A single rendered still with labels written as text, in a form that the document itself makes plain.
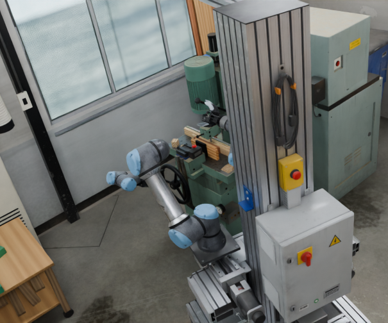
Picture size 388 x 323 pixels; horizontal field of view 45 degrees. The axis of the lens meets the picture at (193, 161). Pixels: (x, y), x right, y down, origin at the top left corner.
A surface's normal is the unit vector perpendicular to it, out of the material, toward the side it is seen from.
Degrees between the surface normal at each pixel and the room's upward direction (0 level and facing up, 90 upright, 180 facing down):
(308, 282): 90
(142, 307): 0
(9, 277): 0
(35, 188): 90
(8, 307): 0
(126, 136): 90
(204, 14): 87
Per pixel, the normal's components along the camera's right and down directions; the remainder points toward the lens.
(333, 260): 0.43, 0.44
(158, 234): -0.15, -0.82
